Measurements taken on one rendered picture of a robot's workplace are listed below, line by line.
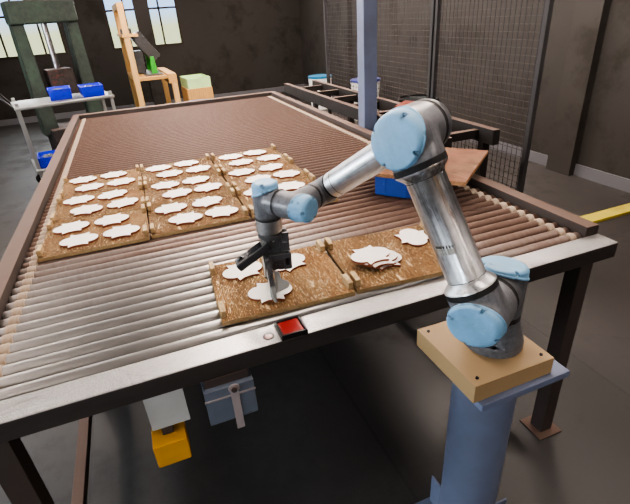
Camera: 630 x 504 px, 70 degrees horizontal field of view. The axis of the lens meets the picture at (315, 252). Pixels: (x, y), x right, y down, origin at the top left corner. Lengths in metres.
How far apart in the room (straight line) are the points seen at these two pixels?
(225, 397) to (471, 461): 0.72
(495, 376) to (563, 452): 1.19
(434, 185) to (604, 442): 1.71
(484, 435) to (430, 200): 0.71
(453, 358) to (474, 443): 0.31
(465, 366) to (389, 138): 0.58
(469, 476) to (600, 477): 0.87
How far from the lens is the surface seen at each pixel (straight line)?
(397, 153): 0.93
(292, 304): 1.35
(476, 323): 1.01
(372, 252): 1.54
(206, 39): 11.58
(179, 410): 1.34
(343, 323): 1.30
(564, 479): 2.24
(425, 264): 1.55
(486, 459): 1.47
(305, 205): 1.17
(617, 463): 2.38
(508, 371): 1.20
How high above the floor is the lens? 1.70
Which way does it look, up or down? 28 degrees down
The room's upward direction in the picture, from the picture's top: 4 degrees counter-clockwise
